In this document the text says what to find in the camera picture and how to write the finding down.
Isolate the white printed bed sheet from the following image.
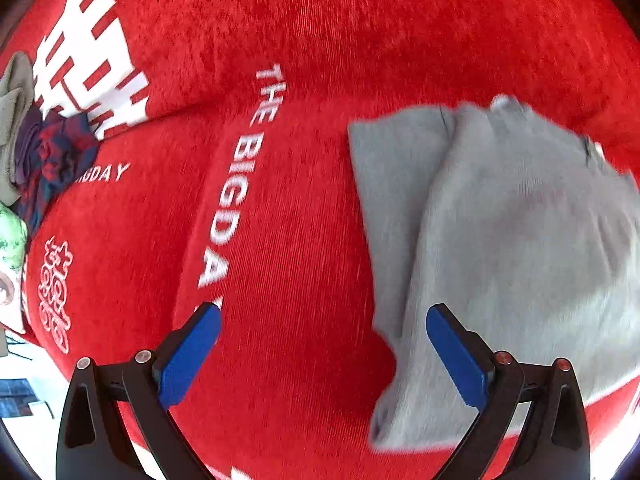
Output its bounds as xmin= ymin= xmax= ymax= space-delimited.
xmin=0 ymin=327 xmax=640 ymax=480

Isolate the red printed blanket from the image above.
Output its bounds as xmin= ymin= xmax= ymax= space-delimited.
xmin=0 ymin=0 xmax=640 ymax=480

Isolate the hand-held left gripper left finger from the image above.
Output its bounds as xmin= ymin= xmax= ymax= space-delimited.
xmin=56 ymin=301 xmax=223 ymax=480

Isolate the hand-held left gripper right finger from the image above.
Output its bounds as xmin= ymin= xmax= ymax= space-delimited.
xmin=426 ymin=303 xmax=591 ymax=480

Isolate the dark red blue patterned cloth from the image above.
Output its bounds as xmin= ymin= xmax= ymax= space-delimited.
xmin=10 ymin=107 xmax=101 ymax=236

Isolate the green white printed cloth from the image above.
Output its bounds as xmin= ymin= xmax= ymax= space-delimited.
xmin=0 ymin=202 xmax=30 ymax=333

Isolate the grey knit sweater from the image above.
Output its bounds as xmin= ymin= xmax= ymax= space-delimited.
xmin=347 ymin=94 xmax=640 ymax=451

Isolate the olive grey cloth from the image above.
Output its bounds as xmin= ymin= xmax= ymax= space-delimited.
xmin=0 ymin=52 xmax=38 ymax=206

